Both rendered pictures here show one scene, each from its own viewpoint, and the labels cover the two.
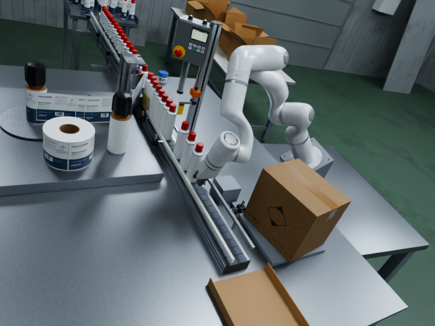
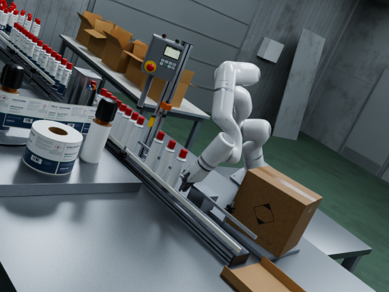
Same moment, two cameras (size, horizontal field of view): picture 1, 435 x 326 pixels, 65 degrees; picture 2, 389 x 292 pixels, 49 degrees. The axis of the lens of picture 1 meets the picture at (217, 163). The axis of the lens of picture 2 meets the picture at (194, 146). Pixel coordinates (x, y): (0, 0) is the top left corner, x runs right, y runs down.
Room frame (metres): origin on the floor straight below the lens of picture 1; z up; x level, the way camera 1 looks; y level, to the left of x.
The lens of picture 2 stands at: (-0.49, 0.48, 1.65)
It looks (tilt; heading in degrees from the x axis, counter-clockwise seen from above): 16 degrees down; 347
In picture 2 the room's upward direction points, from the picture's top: 23 degrees clockwise
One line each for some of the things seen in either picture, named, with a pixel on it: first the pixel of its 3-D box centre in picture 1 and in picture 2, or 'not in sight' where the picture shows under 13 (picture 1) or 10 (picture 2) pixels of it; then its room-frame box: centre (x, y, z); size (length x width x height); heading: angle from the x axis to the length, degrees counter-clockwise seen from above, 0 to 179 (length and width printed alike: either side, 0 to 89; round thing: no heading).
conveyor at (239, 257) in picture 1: (165, 142); (127, 157); (1.55, 0.30, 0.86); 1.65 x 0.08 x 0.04; 37
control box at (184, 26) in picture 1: (193, 41); (162, 58); (1.69, 0.30, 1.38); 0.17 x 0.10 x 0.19; 92
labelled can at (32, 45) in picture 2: (112, 33); (31, 51); (2.60, 1.08, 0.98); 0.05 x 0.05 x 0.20
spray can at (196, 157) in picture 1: (195, 162); (176, 170); (1.28, 0.10, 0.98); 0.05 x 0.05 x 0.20
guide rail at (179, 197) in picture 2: (180, 169); (158, 178); (1.30, 0.16, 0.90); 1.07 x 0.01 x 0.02; 37
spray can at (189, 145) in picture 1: (188, 151); (165, 160); (1.35, 0.15, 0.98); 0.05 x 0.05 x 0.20
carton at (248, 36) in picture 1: (251, 48); (165, 80); (3.51, 0.04, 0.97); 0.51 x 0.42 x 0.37; 126
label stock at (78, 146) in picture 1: (68, 143); (52, 146); (1.16, 0.63, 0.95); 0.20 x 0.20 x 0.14
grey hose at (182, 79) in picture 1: (183, 74); (145, 90); (1.74, 0.32, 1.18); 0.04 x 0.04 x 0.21
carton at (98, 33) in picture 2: (206, 10); (106, 40); (4.59, 0.73, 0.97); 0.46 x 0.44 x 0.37; 36
